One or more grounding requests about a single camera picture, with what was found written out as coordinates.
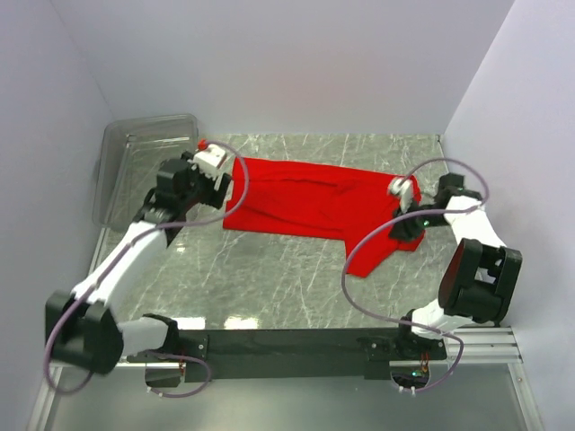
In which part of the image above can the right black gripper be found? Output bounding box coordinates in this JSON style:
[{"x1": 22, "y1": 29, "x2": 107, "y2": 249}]
[{"x1": 386, "y1": 196, "x2": 449, "y2": 244}]

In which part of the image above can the red t shirt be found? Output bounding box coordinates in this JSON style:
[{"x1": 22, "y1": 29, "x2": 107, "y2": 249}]
[{"x1": 223, "y1": 158, "x2": 423, "y2": 277}]

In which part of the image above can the clear plastic bin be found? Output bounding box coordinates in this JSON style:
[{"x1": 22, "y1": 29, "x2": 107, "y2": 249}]
[{"x1": 93, "y1": 113, "x2": 199, "y2": 232}]

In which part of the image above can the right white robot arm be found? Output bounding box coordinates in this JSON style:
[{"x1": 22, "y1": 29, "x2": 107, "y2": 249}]
[{"x1": 388, "y1": 173, "x2": 523, "y2": 358}]

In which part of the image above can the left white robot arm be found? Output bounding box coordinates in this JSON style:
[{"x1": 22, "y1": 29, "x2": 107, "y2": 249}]
[{"x1": 44, "y1": 145, "x2": 231, "y2": 375}]

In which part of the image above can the black base beam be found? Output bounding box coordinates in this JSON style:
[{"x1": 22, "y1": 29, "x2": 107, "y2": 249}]
[{"x1": 126, "y1": 329, "x2": 450, "y2": 388}]

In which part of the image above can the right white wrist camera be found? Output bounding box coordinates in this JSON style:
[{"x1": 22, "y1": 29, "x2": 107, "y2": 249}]
[{"x1": 387, "y1": 177, "x2": 414, "y2": 214}]

